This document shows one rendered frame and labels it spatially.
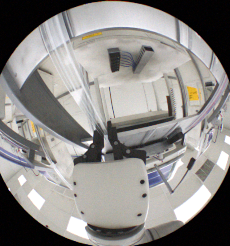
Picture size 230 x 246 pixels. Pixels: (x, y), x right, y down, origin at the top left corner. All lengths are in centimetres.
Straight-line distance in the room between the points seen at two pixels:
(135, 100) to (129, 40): 169
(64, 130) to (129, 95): 183
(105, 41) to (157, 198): 247
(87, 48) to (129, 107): 171
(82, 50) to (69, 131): 32
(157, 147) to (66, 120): 35
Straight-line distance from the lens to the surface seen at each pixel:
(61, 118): 16
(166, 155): 64
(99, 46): 36
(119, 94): 188
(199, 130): 151
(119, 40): 36
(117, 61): 38
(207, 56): 17
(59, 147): 116
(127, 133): 17
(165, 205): 224
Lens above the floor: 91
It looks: 11 degrees up
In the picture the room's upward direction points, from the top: 168 degrees clockwise
